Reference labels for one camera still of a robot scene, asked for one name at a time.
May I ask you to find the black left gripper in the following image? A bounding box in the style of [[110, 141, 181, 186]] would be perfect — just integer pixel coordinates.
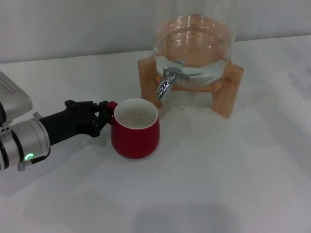
[[38, 99, 114, 148]]

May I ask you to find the red ceramic cup white inside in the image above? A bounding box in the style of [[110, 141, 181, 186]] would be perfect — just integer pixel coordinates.
[[106, 98, 161, 160]]

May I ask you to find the chrome faucet tap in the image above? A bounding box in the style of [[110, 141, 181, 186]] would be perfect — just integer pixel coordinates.
[[157, 67, 191, 101]]

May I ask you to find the white tablecloth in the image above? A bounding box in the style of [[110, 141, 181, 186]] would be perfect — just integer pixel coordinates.
[[0, 33, 311, 233]]

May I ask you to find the clear glass water dispenser jar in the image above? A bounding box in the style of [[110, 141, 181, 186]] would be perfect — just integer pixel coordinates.
[[152, 0, 238, 87]]

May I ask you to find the wooden dispenser stand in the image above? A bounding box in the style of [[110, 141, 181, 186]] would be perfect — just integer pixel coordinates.
[[138, 56, 244, 119]]

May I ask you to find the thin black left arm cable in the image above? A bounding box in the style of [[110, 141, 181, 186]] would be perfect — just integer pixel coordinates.
[[29, 148, 52, 164]]

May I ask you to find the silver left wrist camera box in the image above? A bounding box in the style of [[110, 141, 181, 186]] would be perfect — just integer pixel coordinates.
[[0, 71, 33, 127]]

